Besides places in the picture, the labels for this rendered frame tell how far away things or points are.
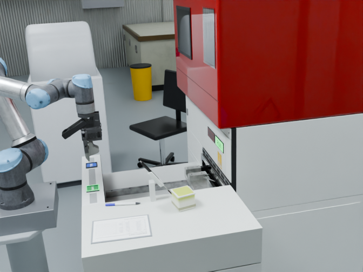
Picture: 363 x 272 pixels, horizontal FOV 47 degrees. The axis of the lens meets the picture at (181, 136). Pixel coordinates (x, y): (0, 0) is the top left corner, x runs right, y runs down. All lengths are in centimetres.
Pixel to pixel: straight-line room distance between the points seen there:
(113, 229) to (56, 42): 257
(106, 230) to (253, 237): 52
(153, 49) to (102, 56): 288
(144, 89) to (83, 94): 523
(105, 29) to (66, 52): 620
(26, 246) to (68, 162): 210
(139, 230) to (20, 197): 62
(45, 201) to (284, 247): 111
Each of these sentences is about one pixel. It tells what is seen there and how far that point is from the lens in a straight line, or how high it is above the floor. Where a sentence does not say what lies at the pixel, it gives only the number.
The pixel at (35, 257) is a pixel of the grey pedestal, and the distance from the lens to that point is 207.
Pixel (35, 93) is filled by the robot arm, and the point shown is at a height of 143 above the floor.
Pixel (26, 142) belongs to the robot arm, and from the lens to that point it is 197.
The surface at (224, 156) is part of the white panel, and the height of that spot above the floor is 106.
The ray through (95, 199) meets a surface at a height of 96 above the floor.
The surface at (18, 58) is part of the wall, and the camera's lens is 1018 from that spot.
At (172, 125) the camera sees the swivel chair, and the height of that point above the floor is 51.
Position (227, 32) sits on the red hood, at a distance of 162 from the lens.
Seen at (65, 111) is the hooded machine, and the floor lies 76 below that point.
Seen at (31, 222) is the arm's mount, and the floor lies 86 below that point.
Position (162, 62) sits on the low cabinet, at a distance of 747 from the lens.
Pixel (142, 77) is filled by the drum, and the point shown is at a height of 40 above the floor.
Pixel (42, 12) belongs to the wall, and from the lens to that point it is 1002.
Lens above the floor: 178
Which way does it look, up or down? 20 degrees down
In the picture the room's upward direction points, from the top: 3 degrees counter-clockwise
